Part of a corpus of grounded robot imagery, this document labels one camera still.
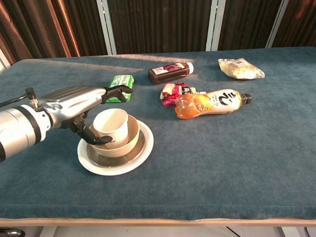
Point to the green tissue pack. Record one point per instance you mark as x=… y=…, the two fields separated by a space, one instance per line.
x=122 y=81

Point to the orange drink bottle black cap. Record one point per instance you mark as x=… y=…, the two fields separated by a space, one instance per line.
x=209 y=103

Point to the beige paper cup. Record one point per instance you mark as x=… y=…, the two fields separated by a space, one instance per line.
x=112 y=127

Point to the pink snack packet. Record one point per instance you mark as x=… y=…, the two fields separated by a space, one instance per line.
x=172 y=92

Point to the white paper plate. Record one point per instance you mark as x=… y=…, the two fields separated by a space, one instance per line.
x=116 y=170

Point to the white window frame post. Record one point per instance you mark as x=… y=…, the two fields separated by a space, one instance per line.
x=106 y=27
x=277 y=23
x=211 y=24

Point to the blue table cloth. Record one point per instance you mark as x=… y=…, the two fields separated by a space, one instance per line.
x=197 y=153

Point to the dark juice bottle white cap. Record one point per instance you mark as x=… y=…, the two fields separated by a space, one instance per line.
x=169 y=72

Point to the brown curtain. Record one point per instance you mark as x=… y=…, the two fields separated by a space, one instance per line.
x=37 y=27

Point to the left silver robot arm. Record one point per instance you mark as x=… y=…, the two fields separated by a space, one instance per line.
x=18 y=127

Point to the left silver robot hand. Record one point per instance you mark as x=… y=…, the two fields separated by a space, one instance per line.
x=74 y=98

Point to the beige bowl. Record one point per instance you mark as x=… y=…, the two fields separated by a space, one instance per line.
x=132 y=138

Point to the silver metal plate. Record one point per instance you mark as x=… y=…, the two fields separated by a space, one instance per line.
x=138 y=153

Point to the clear bag of snacks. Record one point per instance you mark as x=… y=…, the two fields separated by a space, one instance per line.
x=240 y=69

